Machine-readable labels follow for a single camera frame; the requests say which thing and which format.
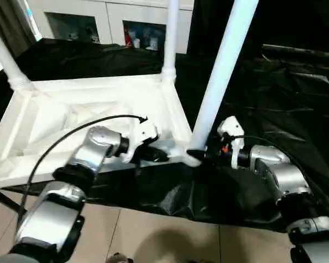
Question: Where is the white plastic table top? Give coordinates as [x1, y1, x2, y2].
[0, 73, 207, 195]

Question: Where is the white cabinet with glass doors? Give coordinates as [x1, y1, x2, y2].
[30, 0, 196, 55]

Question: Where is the black case with gold label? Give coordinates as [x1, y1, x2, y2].
[189, 0, 264, 58]

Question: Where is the grey metal rod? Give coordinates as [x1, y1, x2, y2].
[262, 43, 329, 59]

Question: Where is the black mat cover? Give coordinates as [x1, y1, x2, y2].
[0, 38, 329, 231]

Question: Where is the dark robot foot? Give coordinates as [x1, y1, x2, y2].
[106, 251, 134, 263]

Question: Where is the black metal stand leg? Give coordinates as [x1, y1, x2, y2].
[0, 190, 27, 214]

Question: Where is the grey curtain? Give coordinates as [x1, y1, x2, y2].
[0, 0, 43, 60]

